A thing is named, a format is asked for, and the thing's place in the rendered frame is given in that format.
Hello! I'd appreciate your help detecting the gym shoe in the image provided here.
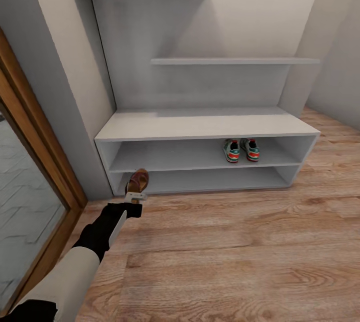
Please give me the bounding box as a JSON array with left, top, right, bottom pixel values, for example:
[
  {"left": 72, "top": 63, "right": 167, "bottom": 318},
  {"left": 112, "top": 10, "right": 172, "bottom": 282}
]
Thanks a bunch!
[
  {"left": 222, "top": 139, "right": 240, "bottom": 163},
  {"left": 240, "top": 138, "right": 260, "bottom": 161}
]

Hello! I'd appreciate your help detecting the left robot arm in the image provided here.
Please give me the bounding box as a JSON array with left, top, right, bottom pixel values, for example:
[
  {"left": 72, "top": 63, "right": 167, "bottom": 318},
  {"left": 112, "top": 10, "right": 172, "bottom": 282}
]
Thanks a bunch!
[{"left": 0, "top": 192, "right": 147, "bottom": 322}]

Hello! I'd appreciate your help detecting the sandal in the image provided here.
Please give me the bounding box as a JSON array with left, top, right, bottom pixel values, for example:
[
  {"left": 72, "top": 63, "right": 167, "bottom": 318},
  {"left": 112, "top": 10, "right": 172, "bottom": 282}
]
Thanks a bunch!
[{"left": 125, "top": 169, "right": 149, "bottom": 204}]

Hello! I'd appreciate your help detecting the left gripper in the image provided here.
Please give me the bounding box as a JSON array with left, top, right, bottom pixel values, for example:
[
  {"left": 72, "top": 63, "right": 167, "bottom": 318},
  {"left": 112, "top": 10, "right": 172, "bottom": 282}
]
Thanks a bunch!
[{"left": 125, "top": 203, "right": 143, "bottom": 218}]

